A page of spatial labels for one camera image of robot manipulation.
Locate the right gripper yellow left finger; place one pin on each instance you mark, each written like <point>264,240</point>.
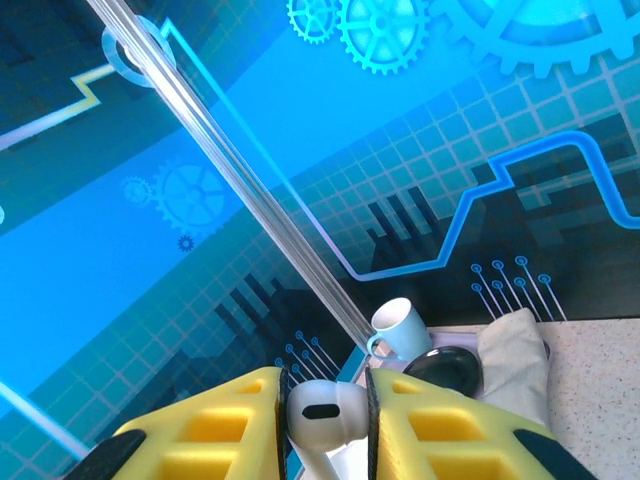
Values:
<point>165,450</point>

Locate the black round plate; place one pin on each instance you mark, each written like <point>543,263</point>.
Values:
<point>445,367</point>

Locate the beige cloth pouch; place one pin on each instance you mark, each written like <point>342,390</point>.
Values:
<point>515,365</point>

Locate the aluminium frame post by mug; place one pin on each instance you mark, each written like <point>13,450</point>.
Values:
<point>225,160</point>

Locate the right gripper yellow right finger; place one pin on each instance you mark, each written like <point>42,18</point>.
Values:
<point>500,450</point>

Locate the light blue mug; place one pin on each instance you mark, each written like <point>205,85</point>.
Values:
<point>405,330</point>

